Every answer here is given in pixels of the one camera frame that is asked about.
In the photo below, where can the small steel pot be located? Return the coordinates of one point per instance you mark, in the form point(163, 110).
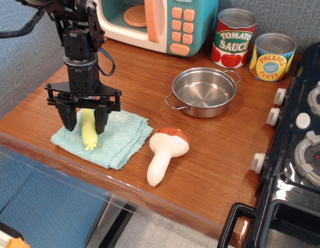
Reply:
point(203, 92)

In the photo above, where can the toy microwave teal and white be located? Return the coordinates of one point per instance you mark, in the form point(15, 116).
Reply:
point(174, 27)

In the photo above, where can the pineapple slices can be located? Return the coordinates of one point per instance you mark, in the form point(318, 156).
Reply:
point(272, 56)

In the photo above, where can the spoon with yellow handle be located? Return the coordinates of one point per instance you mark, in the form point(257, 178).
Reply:
point(88, 129)

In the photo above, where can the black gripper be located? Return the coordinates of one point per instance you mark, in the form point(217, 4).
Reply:
point(83, 90)

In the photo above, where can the tomato sauce can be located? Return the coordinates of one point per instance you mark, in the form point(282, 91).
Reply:
point(234, 31)

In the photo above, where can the light blue cloth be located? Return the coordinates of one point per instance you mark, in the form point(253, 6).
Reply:
point(124, 135)

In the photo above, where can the black toy stove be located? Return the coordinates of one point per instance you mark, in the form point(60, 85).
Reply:
point(287, 209)

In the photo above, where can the plush mushroom toy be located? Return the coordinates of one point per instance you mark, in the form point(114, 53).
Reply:
point(166, 143)

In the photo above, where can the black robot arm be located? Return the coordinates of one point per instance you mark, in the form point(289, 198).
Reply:
point(82, 38)

